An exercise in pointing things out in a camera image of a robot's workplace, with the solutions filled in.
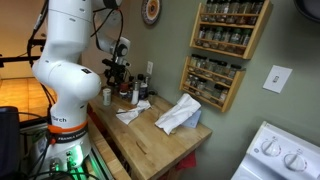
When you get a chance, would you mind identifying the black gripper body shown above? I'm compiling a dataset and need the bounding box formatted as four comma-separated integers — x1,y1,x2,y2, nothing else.
102,58,128,76

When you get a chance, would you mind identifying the white spice shaker container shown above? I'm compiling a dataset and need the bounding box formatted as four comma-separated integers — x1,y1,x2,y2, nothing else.
102,87,113,107

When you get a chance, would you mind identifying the red lid spice jar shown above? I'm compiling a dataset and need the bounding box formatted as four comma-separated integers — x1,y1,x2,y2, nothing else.
119,82,130,99

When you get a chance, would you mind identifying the tall steel white mill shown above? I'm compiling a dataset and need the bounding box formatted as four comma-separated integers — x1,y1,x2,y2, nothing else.
130,80,141,106

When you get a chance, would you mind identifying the black bottle white label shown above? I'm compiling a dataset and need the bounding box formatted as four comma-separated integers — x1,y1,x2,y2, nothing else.
138,73,150,101

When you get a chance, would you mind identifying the crumpled white paper towel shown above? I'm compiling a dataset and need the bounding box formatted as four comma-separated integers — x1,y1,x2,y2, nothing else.
115,99,152,126

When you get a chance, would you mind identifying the crumpled white bag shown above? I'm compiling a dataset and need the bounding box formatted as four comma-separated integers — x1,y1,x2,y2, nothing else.
154,93,203,136

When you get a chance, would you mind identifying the glass spice jar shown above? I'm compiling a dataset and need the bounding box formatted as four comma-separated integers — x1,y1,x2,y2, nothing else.
205,27,215,48
213,0,226,23
230,27,242,53
198,26,207,46
238,0,252,25
197,78,207,95
219,88,230,105
240,28,253,55
250,0,265,26
189,54,199,72
214,26,224,50
226,0,240,24
227,63,242,84
205,0,215,23
185,73,194,89
215,60,228,79
206,58,217,76
191,75,200,92
197,55,207,74
222,28,232,51

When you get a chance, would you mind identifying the pale blue paper card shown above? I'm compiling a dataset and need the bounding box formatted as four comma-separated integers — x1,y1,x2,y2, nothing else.
181,109,203,130

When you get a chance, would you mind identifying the black stand bar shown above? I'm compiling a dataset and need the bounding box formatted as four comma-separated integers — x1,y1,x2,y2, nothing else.
0,55,34,66

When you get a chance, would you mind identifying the red cloth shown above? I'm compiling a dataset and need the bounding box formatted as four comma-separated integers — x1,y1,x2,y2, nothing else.
175,151,198,172

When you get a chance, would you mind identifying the black box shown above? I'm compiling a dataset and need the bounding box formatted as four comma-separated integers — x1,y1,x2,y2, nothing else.
0,106,21,179

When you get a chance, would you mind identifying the white stove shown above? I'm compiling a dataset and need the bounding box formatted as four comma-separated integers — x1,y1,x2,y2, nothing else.
230,120,320,180

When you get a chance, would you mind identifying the white stove knob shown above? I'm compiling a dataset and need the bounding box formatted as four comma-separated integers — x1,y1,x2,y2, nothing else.
260,139,282,158
283,152,308,173

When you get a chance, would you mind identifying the black hanging pan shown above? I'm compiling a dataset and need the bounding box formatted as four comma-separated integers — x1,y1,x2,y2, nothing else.
293,0,320,24

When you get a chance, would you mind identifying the white wall outlet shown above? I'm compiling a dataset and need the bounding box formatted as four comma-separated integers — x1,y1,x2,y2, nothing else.
146,60,155,76

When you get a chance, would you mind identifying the decorative wall plate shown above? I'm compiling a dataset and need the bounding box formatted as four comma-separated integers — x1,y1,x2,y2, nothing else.
140,0,163,27

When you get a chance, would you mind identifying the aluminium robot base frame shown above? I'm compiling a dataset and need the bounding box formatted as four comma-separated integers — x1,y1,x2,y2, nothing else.
69,143,116,180

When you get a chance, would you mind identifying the wooden wall spice rack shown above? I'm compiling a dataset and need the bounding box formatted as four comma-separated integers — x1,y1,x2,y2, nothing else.
189,0,274,61
178,54,247,113

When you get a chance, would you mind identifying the white light switch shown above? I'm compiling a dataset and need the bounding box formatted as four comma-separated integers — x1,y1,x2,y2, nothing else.
262,64,294,94

